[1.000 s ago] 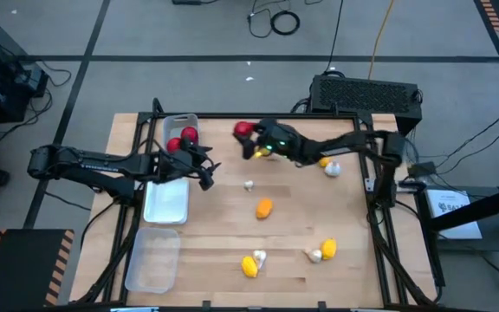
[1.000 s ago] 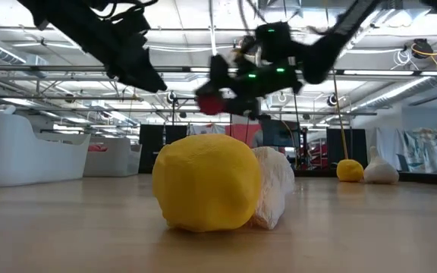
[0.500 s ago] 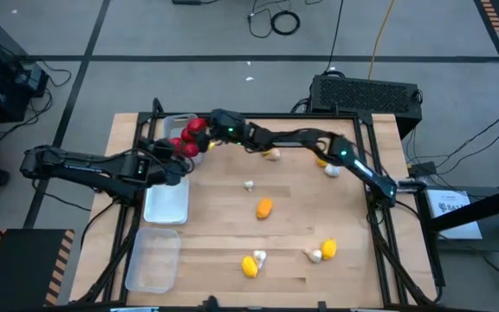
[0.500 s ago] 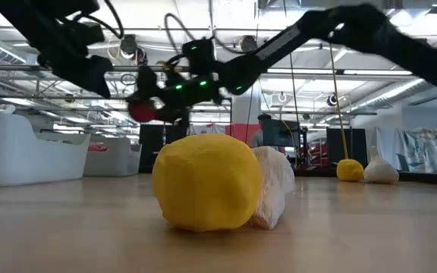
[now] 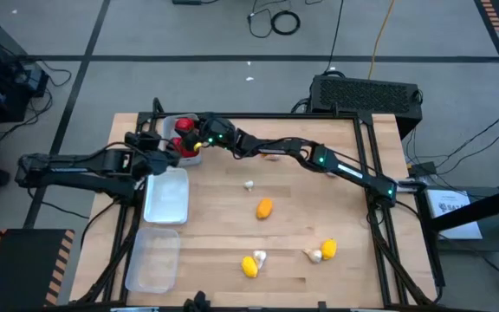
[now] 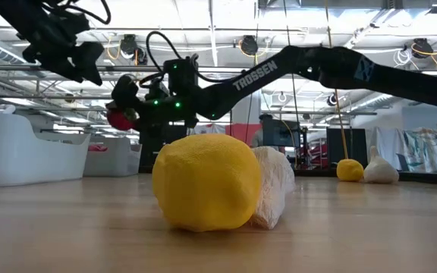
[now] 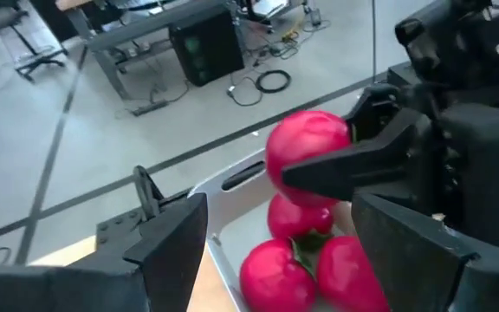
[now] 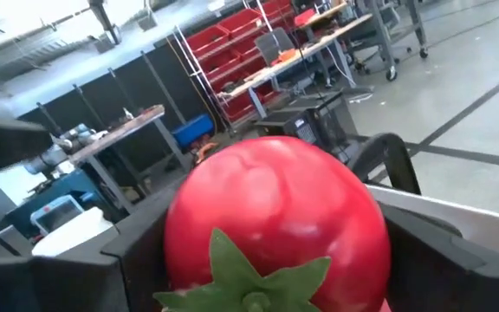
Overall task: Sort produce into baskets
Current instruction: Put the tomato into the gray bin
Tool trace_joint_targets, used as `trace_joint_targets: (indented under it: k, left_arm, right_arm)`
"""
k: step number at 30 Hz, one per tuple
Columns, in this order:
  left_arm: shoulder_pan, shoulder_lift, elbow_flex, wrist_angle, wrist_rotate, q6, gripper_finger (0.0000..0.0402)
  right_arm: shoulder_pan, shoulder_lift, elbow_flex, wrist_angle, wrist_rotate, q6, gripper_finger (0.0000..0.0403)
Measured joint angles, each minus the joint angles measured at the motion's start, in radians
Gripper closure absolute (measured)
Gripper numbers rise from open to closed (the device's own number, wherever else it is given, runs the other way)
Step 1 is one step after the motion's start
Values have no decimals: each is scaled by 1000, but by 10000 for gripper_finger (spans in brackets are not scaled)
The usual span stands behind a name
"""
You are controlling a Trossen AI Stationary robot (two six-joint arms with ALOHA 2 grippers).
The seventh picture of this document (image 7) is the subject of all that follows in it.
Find black power strip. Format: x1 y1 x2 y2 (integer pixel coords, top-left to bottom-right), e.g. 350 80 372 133
130 99 170 118

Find tangled floor cables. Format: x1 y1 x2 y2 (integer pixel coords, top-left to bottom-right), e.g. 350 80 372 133
244 16 333 62

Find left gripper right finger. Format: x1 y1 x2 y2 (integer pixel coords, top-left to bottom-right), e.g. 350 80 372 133
351 192 499 312

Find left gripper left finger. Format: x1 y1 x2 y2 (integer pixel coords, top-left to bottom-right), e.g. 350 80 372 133
0 192 210 312

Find black computer tower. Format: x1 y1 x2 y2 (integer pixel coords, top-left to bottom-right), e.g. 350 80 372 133
168 7 245 87

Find grey desk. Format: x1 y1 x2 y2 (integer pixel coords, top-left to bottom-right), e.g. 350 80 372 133
56 0 237 101

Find grey plastic basket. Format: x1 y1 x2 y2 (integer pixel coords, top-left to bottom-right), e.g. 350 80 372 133
188 148 392 312

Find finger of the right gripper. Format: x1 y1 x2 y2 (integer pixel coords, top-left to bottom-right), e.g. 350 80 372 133
345 83 403 142
281 110 426 202

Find black hanging cable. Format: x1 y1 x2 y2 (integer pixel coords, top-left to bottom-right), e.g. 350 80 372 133
370 0 378 84

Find black cable with white plug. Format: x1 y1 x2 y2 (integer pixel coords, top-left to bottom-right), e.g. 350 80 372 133
225 74 264 107

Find coiled black cable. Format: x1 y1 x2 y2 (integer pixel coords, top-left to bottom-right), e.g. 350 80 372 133
254 68 293 94

